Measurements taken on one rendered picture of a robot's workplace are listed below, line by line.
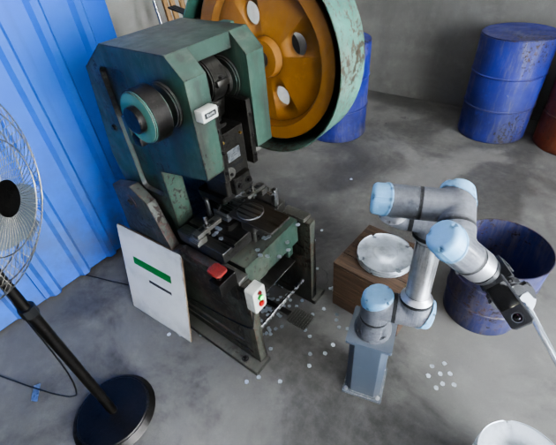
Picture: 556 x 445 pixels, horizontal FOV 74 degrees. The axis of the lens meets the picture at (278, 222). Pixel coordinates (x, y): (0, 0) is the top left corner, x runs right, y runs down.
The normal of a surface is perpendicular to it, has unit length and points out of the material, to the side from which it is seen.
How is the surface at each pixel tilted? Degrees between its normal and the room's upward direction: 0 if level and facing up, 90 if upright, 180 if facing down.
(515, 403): 0
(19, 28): 90
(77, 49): 90
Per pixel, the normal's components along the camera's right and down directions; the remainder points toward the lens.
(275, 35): -0.60, 0.55
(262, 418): -0.07, -0.76
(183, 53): 0.51, -0.29
